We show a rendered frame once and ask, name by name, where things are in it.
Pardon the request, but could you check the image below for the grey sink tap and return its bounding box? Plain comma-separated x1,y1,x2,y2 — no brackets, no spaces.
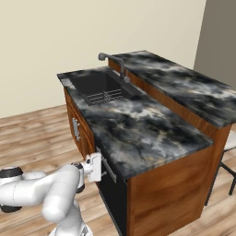
97,52,131,84

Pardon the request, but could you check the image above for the wooden cupboard door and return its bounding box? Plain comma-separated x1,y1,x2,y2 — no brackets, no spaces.
75,118,97,161
65,104,78,140

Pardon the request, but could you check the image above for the black dishwasher door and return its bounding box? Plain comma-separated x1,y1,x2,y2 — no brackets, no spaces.
93,137,129,236

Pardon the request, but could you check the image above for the black sink basin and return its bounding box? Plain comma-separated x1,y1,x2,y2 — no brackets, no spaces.
67,70,140,107

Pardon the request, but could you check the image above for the white stool with black legs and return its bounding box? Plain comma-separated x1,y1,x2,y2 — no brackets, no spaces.
204,129,236,207

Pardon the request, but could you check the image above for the grey wire sink rack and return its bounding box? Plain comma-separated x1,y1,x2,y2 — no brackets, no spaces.
87,88,124,106

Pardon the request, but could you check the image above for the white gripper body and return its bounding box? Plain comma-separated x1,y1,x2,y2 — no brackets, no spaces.
89,152,103,183

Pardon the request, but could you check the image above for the grey dishwasher door handle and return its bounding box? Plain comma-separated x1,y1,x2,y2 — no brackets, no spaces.
95,147,118,184

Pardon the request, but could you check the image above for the wooden kitchen island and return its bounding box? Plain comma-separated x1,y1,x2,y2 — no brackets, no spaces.
63,57,233,236

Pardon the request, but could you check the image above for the silver cupboard handle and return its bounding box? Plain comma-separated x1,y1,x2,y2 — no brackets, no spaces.
72,117,78,138

